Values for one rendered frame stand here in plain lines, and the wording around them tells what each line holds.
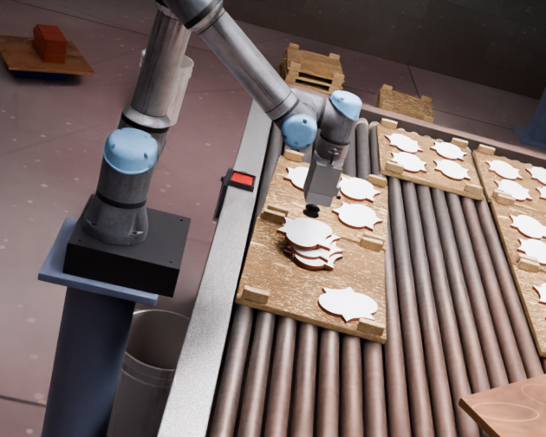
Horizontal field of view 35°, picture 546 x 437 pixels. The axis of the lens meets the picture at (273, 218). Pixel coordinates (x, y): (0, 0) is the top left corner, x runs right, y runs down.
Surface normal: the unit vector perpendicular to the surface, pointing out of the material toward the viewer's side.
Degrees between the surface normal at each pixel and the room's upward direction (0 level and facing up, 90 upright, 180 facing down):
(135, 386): 93
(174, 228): 1
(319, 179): 90
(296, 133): 89
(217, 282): 0
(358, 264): 0
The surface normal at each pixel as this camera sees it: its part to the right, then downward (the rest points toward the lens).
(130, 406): -0.45, 0.37
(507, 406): 0.25, -0.85
